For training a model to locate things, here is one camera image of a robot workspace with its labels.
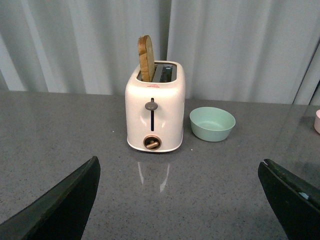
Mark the brown toast slice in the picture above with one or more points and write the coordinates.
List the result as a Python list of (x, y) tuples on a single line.
[(146, 58)]

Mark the cream white toaster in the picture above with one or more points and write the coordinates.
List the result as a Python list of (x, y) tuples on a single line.
[(155, 110)]

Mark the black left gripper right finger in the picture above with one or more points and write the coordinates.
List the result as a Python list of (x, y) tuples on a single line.
[(295, 202)]

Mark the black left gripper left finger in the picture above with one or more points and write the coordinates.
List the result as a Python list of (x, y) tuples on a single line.
[(62, 212)]

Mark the pink bowl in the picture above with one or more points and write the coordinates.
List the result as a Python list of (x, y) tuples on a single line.
[(317, 121)]

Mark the green bowl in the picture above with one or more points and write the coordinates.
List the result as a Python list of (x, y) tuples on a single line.
[(211, 124)]

